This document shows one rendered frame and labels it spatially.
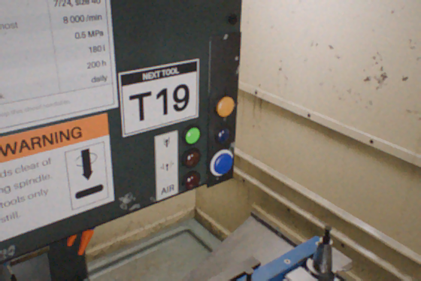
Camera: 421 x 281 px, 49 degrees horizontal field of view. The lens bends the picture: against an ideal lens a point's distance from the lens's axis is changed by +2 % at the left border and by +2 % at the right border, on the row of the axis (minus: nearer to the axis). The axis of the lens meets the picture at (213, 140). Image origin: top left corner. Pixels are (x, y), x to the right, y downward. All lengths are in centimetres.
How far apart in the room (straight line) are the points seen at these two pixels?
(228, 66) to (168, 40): 9
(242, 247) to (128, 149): 127
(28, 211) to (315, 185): 114
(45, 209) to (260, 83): 116
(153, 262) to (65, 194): 153
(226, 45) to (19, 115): 24
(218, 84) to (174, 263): 151
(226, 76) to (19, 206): 26
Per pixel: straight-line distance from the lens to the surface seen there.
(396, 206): 135
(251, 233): 175
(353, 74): 130
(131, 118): 48
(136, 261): 201
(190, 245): 207
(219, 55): 53
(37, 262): 137
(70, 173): 48
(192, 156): 55
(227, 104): 55
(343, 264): 109
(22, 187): 47
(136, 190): 53
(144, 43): 47
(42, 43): 43
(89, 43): 44
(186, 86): 51
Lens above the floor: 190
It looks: 26 degrees down
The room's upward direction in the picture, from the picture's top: 2 degrees clockwise
